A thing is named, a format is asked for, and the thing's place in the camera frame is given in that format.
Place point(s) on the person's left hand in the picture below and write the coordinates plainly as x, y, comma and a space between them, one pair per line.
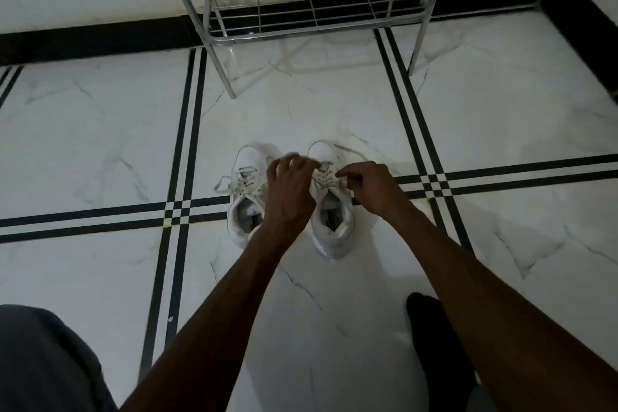
289, 194

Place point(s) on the person's right hand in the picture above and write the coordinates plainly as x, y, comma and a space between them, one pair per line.
376, 189

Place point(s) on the person's right fingers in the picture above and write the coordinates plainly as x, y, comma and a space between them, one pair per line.
351, 176

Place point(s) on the person's left fingers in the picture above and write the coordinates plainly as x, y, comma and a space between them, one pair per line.
294, 164

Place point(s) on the person's left forearm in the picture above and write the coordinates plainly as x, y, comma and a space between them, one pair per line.
212, 324

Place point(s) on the person's right forearm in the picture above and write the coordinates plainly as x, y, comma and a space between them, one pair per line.
502, 324

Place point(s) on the white sneaker with loose laces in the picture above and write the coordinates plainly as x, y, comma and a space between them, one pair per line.
247, 199

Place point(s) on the person's grey trouser leg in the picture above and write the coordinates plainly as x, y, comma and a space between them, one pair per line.
46, 361

